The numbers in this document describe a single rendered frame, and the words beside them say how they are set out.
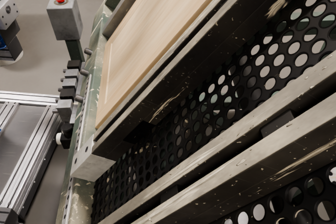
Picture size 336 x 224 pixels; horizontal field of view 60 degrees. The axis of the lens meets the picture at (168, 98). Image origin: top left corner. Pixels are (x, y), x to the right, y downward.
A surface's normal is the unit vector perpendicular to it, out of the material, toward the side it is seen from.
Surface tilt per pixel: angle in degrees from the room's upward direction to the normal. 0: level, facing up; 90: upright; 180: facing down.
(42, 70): 0
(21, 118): 0
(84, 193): 36
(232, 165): 54
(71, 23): 90
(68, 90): 0
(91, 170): 90
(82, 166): 90
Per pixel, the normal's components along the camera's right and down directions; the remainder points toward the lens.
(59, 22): 0.07, 0.73
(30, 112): 0.00, -0.68
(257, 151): -0.80, -0.36
